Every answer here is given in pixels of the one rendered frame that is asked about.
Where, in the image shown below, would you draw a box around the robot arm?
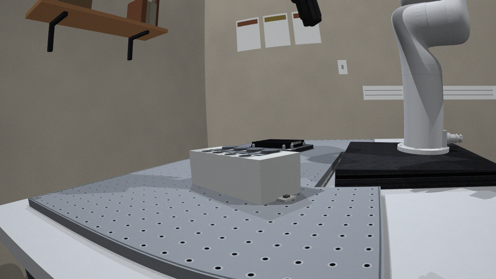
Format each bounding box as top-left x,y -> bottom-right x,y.
391,0 -> 470,155

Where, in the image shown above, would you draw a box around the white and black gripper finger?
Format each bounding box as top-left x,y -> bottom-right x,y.
291,0 -> 317,27
310,0 -> 322,26

